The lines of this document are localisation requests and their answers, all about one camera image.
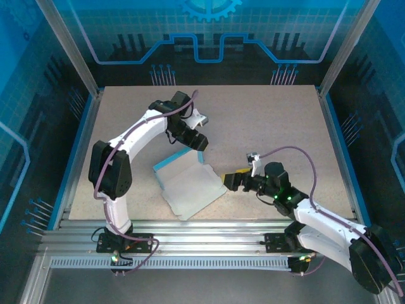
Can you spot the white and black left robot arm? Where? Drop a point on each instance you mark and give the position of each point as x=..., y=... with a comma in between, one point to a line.
x=139, y=133

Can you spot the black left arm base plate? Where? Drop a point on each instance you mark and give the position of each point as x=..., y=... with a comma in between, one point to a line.
x=144, y=239

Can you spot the aluminium mounting rail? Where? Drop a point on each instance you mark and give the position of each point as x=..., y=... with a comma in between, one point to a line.
x=205, y=237

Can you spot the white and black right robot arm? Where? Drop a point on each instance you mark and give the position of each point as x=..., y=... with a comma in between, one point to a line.
x=326, y=218

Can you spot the aluminium frame post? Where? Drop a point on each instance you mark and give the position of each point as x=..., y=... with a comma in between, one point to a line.
x=71, y=47
x=347, y=47

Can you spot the white and blue paper box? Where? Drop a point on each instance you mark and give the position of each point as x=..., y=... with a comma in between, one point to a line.
x=190, y=190

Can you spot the blue table edge strip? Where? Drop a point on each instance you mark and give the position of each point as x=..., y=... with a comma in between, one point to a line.
x=78, y=142
x=343, y=142

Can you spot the aluminium side rail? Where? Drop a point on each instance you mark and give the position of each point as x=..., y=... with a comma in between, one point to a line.
x=85, y=142
x=336, y=142

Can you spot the aluminium bottom frame bar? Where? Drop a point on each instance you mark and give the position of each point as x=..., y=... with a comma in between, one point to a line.
x=35, y=278

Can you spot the small black electronics module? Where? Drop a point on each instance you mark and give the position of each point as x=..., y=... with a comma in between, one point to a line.
x=123, y=259
x=295, y=266

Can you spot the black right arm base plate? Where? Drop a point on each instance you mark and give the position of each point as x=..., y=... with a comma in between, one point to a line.
x=275, y=242

